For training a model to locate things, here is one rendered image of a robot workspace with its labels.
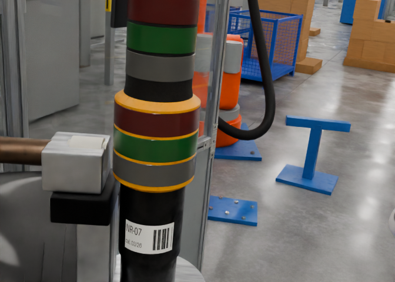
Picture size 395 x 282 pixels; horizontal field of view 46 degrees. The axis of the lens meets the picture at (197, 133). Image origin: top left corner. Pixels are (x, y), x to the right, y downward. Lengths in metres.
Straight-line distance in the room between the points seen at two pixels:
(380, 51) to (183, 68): 9.30
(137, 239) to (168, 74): 0.09
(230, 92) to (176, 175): 3.98
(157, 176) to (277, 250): 2.79
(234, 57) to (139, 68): 3.89
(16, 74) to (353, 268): 2.40
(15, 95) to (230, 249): 2.10
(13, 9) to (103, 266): 0.83
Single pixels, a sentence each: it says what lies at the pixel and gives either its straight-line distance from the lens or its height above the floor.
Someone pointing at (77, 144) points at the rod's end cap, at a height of 1.53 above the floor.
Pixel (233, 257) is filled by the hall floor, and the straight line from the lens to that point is 2.88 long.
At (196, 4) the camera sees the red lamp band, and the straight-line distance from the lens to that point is 0.22.
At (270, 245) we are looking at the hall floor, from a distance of 3.04.
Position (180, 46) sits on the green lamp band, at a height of 1.59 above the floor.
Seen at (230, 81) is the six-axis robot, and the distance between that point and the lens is 4.18.
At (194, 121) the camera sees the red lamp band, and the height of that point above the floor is 1.55.
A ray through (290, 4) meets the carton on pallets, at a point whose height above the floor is 1.07.
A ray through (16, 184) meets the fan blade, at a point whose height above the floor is 1.42.
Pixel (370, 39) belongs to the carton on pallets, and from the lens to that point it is 9.48.
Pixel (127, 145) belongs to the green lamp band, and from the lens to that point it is 0.23.
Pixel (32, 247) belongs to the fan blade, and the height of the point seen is 1.39.
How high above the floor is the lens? 1.62
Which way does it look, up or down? 20 degrees down
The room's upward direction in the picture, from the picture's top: 5 degrees clockwise
